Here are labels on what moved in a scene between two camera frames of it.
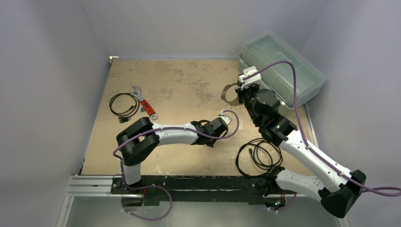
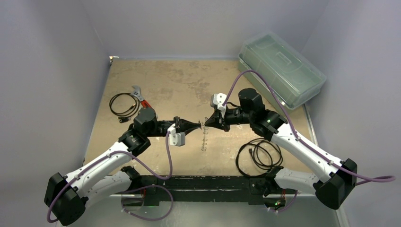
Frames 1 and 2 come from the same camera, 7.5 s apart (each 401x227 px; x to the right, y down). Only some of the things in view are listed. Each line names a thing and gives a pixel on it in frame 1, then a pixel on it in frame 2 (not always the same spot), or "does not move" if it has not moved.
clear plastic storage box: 278,78 does not move
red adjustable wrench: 137,93 does not move
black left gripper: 211,143 to 186,126
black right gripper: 245,89 to 223,118
